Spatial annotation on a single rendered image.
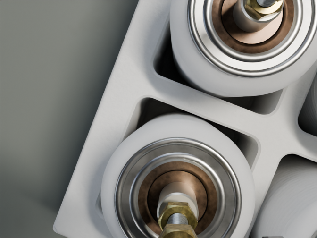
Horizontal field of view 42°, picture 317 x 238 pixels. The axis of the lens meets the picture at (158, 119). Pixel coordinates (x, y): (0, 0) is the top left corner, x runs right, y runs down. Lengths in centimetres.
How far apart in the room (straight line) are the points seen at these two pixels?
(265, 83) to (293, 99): 8
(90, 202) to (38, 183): 21
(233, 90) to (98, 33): 29
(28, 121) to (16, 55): 8
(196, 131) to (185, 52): 5
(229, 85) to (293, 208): 9
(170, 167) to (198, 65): 6
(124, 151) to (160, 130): 2
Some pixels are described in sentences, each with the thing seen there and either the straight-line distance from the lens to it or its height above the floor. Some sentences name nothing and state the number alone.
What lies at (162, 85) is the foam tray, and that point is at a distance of 32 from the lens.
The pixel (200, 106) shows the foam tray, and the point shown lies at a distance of 32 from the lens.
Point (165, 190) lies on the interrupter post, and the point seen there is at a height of 26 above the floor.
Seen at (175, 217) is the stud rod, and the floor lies 31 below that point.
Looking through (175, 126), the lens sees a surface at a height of 25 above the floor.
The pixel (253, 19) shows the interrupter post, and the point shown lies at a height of 28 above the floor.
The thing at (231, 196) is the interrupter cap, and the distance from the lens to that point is 25.
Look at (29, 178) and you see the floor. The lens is 54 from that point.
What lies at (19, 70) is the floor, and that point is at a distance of 53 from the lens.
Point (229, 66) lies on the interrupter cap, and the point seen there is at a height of 25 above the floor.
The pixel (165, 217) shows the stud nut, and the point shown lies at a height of 30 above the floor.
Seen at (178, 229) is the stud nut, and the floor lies 34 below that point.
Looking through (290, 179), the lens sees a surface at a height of 17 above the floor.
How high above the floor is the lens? 50
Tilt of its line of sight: 86 degrees down
